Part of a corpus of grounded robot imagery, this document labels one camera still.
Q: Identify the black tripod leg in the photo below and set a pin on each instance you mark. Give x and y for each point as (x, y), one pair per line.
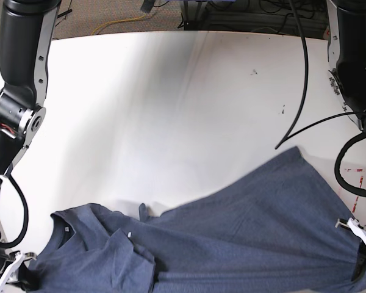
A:
(65, 13)

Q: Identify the dark blue T-shirt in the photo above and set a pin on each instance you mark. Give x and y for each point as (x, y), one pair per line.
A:
(273, 230)

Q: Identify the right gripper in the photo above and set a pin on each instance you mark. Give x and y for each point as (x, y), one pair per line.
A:
(15, 272)

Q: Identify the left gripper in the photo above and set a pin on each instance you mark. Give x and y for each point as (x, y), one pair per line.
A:
(353, 225)

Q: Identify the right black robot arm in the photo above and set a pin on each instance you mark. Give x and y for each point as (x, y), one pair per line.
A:
(26, 29)

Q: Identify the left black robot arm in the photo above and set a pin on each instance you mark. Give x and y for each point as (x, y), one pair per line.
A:
(347, 67)

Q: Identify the black power strip red switch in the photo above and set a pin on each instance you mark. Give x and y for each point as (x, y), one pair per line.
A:
(327, 33)

